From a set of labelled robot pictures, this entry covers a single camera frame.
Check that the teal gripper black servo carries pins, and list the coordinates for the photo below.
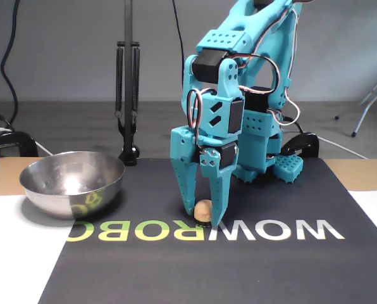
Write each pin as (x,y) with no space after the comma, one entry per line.
(185,143)

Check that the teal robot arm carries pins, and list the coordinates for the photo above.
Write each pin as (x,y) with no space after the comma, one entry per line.
(261,133)

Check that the metal bowl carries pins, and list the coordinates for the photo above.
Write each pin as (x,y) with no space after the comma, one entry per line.
(71,190)

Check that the black mat with WOWROBO print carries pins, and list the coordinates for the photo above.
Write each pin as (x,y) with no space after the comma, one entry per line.
(176,269)

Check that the black table clamp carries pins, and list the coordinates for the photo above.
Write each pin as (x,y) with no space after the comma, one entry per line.
(21,141)
(308,142)

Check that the black spring lamp stand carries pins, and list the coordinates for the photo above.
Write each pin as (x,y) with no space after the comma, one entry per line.
(128,63)

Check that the white folding rack legs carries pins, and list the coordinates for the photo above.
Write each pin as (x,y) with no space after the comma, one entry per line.
(364,114)

